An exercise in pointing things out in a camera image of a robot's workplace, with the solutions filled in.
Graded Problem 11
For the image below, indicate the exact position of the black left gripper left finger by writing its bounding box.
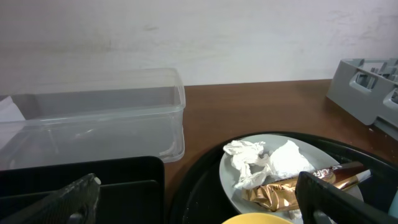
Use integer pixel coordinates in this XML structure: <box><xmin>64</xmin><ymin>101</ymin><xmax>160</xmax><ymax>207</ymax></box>
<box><xmin>1</xmin><ymin>173</ymin><xmax>101</xmax><ymax>224</ymax></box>

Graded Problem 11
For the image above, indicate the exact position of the round black serving tray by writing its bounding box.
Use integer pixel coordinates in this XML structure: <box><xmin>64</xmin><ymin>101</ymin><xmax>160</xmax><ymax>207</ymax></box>
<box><xmin>168</xmin><ymin>131</ymin><xmax>397</xmax><ymax>223</ymax></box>

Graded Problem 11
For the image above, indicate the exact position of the clear plastic waste bin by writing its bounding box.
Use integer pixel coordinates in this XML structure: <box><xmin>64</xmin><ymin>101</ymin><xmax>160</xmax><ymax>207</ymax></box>
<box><xmin>1</xmin><ymin>68</ymin><xmax>186</xmax><ymax>170</ymax></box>

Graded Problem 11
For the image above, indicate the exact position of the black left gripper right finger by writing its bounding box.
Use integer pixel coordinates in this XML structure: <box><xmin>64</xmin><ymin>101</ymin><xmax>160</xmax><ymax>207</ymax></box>
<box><xmin>295</xmin><ymin>172</ymin><xmax>397</xmax><ymax>224</ymax></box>

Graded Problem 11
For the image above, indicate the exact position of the brown coffee sachet wrapper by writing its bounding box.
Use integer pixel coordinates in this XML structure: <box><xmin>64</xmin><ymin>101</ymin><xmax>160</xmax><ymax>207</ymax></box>
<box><xmin>242</xmin><ymin>162</ymin><xmax>371</xmax><ymax>212</ymax></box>

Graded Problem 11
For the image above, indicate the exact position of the black rectangular waste tray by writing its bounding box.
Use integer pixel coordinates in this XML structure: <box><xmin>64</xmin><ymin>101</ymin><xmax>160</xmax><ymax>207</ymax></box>
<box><xmin>1</xmin><ymin>156</ymin><xmax>164</xmax><ymax>223</ymax></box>

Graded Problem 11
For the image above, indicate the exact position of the white tissue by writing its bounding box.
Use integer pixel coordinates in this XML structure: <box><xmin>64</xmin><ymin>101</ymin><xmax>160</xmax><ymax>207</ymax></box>
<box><xmin>269</xmin><ymin>140</ymin><xmax>315</xmax><ymax>180</ymax></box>
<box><xmin>223</xmin><ymin>140</ymin><xmax>271</xmax><ymax>190</ymax></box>

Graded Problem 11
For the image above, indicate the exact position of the grey dishwasher rack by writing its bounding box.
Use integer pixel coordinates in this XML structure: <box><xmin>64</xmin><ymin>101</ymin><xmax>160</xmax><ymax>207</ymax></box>
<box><xmin>326</xmin><ymin>58</ymin><xmax>397</xmax><ymax>139</ymax></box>

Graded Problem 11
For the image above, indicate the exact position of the yellow bowl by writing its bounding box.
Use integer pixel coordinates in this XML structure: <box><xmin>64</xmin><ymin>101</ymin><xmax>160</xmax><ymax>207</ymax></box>
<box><xmin>223</xmin><ymin>213</ymin><xmax>292</xmax><ymax>224</ymax></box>

